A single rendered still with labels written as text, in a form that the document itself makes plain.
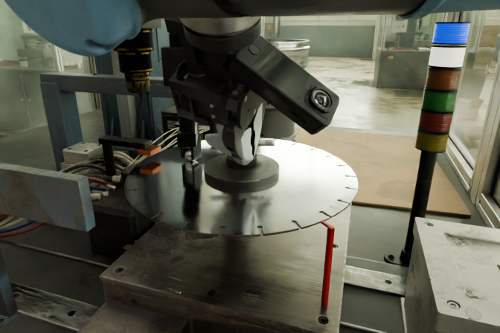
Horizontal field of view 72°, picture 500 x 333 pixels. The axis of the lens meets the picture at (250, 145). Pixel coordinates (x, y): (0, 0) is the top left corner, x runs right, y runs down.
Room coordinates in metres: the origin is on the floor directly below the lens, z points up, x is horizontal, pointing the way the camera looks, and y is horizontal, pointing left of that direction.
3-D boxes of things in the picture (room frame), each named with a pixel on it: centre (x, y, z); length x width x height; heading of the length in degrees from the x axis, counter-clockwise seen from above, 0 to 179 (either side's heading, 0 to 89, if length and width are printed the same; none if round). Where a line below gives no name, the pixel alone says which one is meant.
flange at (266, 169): (0.47, 0.01, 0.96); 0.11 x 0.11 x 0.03
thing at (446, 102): (0.52, -0.29, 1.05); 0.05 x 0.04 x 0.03; 162
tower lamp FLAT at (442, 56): (0.52, -0.29, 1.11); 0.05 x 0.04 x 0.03; 162
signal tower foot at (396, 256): (0.52, -0.29, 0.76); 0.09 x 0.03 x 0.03; 72
